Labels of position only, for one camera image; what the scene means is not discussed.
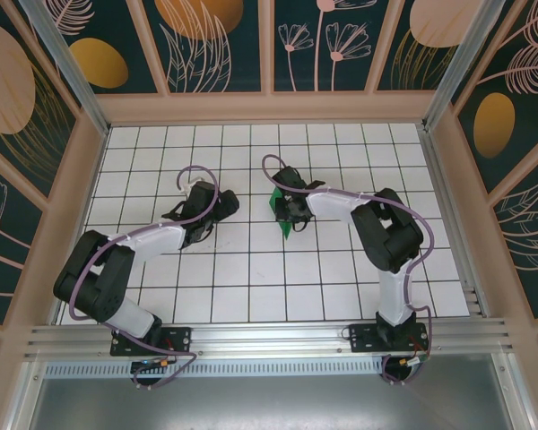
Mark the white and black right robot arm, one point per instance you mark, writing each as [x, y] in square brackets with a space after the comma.
[392, 295]

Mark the aluminium corner post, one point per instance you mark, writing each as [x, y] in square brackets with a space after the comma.
[69, 71]
[462, 67]

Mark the aluminium side rail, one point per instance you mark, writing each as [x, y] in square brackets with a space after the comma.
[453, 224]

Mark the yellow power connector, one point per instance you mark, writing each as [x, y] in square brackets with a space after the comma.
[405, 362]
[163, 361]

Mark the grey metal sheet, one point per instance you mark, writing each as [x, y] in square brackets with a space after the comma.
[269, 403]

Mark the aluminium side strut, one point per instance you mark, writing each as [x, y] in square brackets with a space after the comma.
[24, 403]
[515, 403]

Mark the green paper sheet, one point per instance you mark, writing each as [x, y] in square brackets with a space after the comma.
[287, 233]

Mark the long aluminium base rail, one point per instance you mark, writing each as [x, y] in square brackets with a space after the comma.
[269, 336]

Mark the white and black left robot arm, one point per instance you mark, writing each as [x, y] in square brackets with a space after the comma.
[157, 244]

